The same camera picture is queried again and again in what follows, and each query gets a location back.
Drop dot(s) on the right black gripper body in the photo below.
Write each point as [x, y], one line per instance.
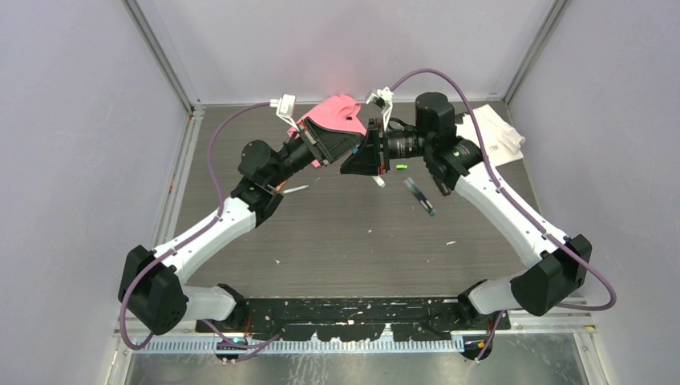
[374, 123]

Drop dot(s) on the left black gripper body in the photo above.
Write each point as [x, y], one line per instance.
[315, 149]

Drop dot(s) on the white marker pen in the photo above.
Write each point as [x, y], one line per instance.
[295, 189]

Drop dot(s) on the black pen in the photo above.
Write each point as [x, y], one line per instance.
[415, 191]

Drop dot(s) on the green gel pen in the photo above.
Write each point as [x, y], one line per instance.
[430, 209]

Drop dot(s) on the white blue marker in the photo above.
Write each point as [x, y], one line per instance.
[379, 181]

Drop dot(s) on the black green highlighter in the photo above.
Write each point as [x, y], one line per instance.
[443, 189]

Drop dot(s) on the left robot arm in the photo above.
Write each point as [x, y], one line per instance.
[154, 285]

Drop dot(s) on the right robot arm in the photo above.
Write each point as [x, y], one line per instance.
[550, 272]

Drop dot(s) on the pink cloth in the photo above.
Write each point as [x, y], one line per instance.
[332, 117]

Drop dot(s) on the white cloth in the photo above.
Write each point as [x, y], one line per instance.
[502, 142]

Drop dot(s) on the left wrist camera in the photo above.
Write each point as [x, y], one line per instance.
[284, 108]

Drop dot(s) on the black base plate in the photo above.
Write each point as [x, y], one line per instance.
[351, 319]

